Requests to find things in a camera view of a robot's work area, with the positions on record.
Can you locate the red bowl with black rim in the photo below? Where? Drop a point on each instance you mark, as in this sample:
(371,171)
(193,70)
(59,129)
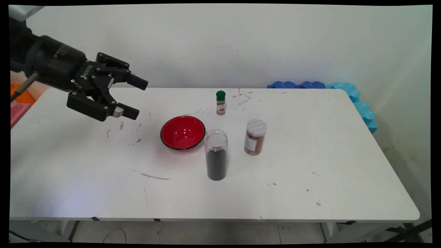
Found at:
(182,132)

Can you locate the pink box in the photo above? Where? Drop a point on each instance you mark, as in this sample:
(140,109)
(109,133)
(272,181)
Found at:
(17,113)

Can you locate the brown spice jar white lid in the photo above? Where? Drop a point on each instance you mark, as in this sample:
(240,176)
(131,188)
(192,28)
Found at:
(255,141)

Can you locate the white table leg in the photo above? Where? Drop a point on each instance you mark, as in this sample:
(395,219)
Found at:
(329,230)
(69,230)

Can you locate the clear jar of black seeds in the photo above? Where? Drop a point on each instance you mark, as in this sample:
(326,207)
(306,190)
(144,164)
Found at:
(216,162)

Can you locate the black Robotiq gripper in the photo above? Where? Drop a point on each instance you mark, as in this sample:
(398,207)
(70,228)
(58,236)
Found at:
(58,62)

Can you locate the light blue foam piece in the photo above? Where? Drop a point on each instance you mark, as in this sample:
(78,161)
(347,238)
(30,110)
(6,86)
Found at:
(361,106)

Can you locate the orange box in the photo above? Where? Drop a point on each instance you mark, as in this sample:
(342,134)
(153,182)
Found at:
(28,100)

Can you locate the black tripod bars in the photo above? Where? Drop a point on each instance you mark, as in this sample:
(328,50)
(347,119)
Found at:
(413,229)

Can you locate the dark blue foam piece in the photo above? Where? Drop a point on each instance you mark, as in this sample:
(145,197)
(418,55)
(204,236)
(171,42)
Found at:
(284,84)
(313,84)

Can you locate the small spice bottle green cap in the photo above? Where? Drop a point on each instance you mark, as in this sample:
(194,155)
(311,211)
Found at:
(221,106)

